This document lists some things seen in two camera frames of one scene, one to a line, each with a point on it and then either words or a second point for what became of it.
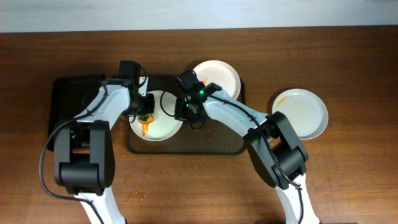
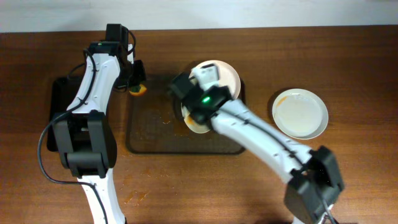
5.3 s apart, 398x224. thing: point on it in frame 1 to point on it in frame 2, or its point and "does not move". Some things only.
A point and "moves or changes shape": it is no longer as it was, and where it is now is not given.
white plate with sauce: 165,126 moves or changes shape
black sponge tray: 69,96 does not move
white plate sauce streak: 305,112 does not move
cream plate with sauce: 221,73 does not move
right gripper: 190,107 to 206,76
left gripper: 148,105 to 138,78
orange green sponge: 146,118 moves or changes shape
